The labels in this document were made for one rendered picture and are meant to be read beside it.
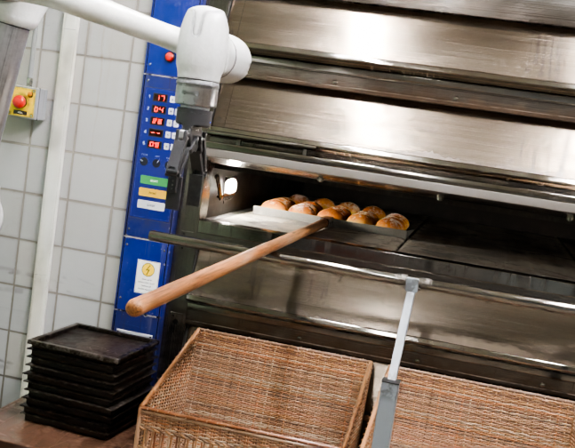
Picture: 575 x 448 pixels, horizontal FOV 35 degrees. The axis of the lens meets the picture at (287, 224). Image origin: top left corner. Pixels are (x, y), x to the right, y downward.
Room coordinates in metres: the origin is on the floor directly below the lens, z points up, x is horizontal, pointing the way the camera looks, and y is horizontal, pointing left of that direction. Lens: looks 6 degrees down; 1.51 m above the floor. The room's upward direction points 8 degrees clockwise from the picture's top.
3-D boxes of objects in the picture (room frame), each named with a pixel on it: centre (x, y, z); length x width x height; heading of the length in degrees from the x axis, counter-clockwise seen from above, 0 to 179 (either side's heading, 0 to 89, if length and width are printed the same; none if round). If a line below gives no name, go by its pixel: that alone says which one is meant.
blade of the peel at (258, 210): (3.39, -0.18, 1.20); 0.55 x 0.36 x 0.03; 78
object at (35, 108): (2.92, 0.87, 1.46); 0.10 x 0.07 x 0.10; 78
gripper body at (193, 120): (1.97, 0.23, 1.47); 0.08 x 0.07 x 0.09; 168
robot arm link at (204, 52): (1.98, 0.23, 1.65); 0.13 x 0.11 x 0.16; 166
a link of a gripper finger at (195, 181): (2.04, 0.21, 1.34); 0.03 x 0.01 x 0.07; 78
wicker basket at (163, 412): (2.52, 0.00, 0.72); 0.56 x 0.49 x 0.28; 79
